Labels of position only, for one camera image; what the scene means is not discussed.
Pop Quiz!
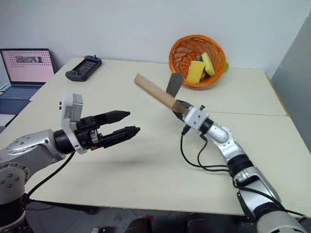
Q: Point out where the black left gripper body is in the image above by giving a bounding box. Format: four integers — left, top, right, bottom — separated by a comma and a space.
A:
74, 116, 105, 151

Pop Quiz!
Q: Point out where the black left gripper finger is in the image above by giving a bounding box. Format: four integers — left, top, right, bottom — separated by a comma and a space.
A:
94, 110, 131, 126
102, 126, 141, 149

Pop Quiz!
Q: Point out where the yellow sponge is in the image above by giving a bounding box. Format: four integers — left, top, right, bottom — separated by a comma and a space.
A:
186, 60, 206, 83
196, 51, 216, 77

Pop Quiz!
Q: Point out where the orange wicker basket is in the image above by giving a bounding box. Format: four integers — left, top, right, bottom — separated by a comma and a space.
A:
168, 34, 227, 89

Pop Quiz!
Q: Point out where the black handheld controller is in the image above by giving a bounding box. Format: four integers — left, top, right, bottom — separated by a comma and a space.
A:
65, 54, 103, 82

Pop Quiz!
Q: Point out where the grey laptop with pink screen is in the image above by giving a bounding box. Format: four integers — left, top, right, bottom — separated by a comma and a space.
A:
0, 48, 55, 115

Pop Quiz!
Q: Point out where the dark rounded shape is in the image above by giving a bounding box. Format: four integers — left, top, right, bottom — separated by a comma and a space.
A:
125, 216, 153, 233
186, 213, 207, 233

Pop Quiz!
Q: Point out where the grey partition panel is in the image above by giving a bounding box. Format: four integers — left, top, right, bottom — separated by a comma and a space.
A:
270, 17, 311, 157

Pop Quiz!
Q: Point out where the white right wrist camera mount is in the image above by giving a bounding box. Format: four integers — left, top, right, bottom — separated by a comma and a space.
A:
183, 107, 208, 132

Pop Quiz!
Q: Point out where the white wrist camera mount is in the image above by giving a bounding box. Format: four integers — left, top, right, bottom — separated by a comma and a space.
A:
183, 107, 208, 132
59, 89, 88, 155

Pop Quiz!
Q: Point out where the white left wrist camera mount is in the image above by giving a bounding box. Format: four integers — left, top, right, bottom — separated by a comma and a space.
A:
59, 89, 88, 155

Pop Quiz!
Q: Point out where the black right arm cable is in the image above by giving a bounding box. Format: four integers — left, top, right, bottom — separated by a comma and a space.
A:
180, 125, 307, 218

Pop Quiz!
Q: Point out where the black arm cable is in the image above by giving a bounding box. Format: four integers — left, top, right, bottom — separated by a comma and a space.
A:
180, 125, 307, 218
26, 151, 75, 198

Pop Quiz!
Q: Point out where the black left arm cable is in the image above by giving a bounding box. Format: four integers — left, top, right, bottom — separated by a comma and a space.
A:
26, 151, 75, 198

